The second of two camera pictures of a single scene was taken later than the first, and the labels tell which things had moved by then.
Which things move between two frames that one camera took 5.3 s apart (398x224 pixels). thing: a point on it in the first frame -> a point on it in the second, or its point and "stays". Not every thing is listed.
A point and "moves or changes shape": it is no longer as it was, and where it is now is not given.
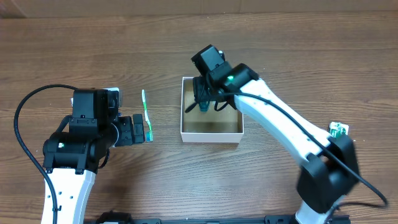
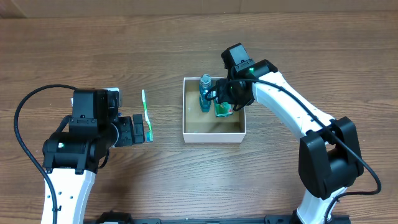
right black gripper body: x=201 y=90 -> x=222 y=92
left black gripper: x=127 y=131 stays
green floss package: x=336 y=129 moves or changes shape
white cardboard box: x=225 y=126 stays
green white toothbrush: x=148 y=134 stays
